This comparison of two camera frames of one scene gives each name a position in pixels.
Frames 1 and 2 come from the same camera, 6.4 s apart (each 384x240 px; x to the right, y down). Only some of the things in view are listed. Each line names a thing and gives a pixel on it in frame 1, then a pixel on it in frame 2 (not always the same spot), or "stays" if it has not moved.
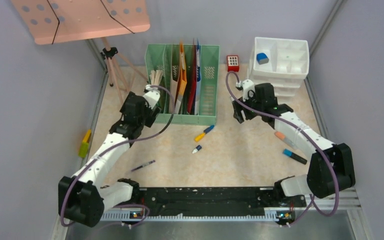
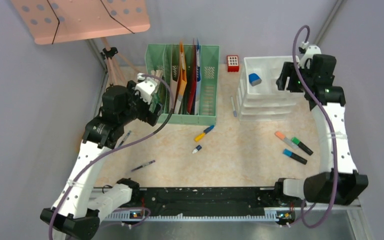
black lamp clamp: x=113 y=51 stays
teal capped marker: x=294 y=156 stays
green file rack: x=159 y=57 stays
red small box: x=232 y=63 stays
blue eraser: x=262 y=58 -> x=254 y=79
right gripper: x=238 y=113 -> x=287 y=71
